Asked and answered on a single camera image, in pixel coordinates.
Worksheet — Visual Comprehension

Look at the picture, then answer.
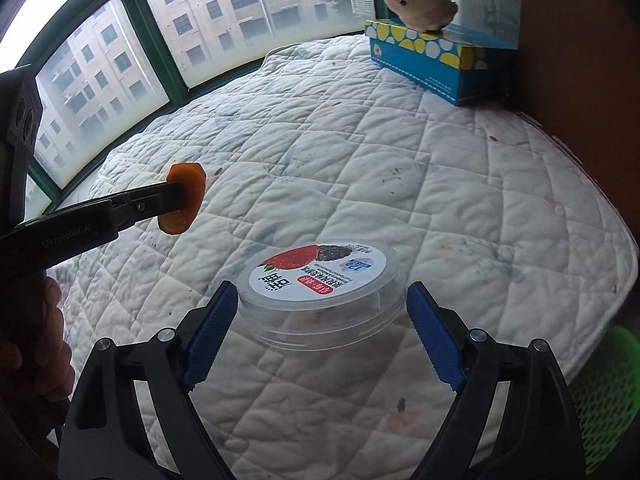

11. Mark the orange peel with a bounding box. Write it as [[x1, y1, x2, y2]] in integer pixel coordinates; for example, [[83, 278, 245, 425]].
[[157, 162, 206, 235]]

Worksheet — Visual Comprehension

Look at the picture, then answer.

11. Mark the green plastic waste basket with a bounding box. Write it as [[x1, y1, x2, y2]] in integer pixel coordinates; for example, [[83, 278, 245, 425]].
[[570, 324, 639, 479]]

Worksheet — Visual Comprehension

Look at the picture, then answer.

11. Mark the blue yellow tissue box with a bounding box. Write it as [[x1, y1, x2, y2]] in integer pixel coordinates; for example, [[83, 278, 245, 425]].
[[364, 20, 518, 105]]

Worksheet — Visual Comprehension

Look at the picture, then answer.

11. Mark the strawberry yogurt tub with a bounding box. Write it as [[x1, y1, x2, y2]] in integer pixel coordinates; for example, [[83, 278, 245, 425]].
[[236, 238, 408, 352]]

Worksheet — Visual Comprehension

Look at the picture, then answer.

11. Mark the person's left hand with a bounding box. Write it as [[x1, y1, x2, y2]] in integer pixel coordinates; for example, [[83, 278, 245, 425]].
[[0, 274, 76, 403]]

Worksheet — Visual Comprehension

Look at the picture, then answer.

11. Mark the beige plush toy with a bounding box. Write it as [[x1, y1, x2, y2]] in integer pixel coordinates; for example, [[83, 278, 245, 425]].
[[384, 0, 458, 32]]

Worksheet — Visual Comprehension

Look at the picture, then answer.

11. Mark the brown wooden cabinet panel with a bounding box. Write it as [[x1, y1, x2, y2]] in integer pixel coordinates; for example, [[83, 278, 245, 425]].
[[520, 0, 639, 230]]

